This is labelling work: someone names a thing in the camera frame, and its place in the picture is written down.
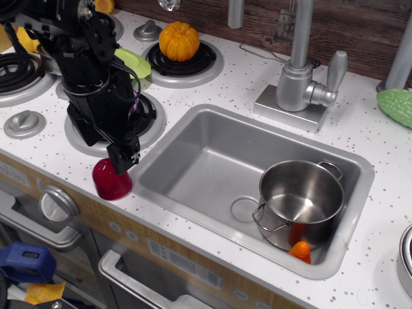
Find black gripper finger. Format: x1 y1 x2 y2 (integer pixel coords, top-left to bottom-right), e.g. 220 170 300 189
106 142 140 175

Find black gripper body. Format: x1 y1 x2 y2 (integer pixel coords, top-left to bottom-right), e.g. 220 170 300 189
66 69 140 155

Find red sweet potato toy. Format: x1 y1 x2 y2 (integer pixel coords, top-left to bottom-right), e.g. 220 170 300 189
92 158 133 201

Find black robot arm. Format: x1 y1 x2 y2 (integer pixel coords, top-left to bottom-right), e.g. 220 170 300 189
1 1 140 174

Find yellow toy behind arm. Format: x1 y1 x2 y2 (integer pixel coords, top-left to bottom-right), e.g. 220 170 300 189
17 27 39 53

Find grey sink basin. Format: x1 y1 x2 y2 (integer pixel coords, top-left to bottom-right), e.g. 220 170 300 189
132 104 375 279

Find stainless steel pot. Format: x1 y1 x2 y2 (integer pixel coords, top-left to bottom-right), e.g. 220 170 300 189
252 160 344 250

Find front right stove burner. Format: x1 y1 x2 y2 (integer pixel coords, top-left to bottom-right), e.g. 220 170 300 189
64 92 166 158

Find stove burner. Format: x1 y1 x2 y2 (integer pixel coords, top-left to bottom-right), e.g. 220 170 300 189
142 41 224 89
64 92 166 158
1 53 55 108

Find green plastic lid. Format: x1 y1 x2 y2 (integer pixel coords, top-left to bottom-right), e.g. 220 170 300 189
115 48 152 79

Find grey stove knob front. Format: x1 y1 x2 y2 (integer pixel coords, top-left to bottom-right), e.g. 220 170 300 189
3 110 46 139

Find grey stove knob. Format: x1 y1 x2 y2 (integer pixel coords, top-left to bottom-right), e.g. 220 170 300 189
133 20 162 42
3 110 46 139

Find silver oven dial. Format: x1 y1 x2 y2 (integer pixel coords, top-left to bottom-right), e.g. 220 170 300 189
38 185 80 223

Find left stove burner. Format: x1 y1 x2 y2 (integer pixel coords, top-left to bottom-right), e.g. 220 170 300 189
1 53 55 108

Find grey stove knob back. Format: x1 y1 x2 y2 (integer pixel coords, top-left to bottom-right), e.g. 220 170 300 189
133 20 162 42

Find orange pumpkin toy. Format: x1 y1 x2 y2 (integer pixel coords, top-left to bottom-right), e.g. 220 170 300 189
159 21 200 62

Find back right stove burner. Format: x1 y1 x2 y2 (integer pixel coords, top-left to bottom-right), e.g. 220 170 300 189
142 41 224 89

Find blue clamp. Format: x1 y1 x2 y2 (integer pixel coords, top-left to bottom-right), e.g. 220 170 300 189
1 242 57 283

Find silver toy faucet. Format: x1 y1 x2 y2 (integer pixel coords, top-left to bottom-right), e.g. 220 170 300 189
253 0 348 133

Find hanging metal spatula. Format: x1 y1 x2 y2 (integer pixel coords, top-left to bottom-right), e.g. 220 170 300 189
274 1 296 42

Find orange carrot toy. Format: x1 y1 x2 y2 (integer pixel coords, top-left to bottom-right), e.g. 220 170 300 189
288 241 312 264

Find green bitter gourd toy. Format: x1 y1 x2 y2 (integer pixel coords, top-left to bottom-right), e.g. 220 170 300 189
377 89 411 129

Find metal bowl right edge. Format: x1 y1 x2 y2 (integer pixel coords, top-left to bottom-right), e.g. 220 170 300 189
396 225 412 297

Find grey oven door handle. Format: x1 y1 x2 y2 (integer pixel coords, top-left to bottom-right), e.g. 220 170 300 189
1 190 82 252

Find grey dishwasher handle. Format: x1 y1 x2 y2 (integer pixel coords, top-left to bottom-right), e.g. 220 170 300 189
98 250 210 308

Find grey vertical post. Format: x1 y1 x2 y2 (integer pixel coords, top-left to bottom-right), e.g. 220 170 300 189
227 0 245 29

